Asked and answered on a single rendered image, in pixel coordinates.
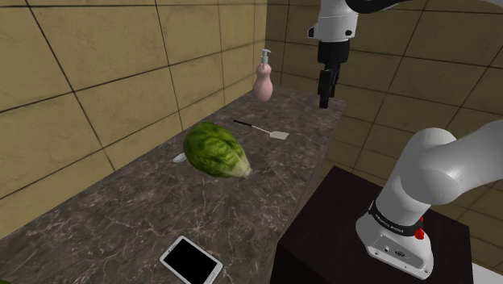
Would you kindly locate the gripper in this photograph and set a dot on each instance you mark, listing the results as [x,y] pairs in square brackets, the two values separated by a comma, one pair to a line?
[333,53]

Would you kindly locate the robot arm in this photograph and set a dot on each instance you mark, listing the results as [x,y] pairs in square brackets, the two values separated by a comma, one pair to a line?
[428,173]

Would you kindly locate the pink soap dispenser bottle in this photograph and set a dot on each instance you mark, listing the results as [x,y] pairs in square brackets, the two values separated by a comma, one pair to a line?
[262,84]

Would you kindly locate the green lettuce head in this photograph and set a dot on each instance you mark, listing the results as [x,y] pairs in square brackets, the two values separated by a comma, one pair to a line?
[215,151]

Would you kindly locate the dark robot stand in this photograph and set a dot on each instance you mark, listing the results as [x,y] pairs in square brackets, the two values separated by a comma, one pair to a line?
[334,236]

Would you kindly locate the small white spoon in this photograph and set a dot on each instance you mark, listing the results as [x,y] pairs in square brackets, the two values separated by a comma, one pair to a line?
[179,158]

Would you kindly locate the white tablet with black screen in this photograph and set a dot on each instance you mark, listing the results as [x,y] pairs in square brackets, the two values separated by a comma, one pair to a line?
[191,262]

